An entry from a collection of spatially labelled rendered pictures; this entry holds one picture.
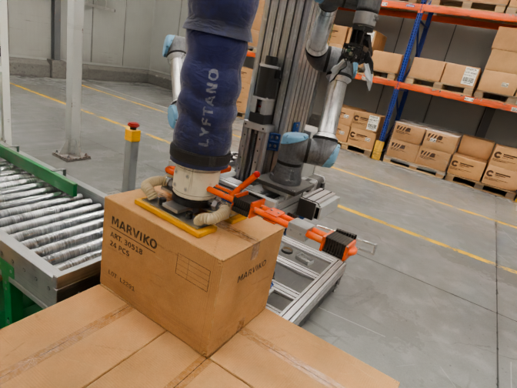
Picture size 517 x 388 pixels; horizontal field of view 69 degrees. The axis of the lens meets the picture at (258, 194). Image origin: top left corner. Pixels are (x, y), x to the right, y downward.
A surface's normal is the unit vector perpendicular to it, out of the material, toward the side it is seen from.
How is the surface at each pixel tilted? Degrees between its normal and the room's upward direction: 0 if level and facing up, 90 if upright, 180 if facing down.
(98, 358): 0
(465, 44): 90
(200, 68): 76
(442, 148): 91
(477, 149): 90
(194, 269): 90
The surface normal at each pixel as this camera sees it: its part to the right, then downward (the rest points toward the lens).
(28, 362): 0.19, -0.92
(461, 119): -0.52, 0.20
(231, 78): 0.71, 0.15
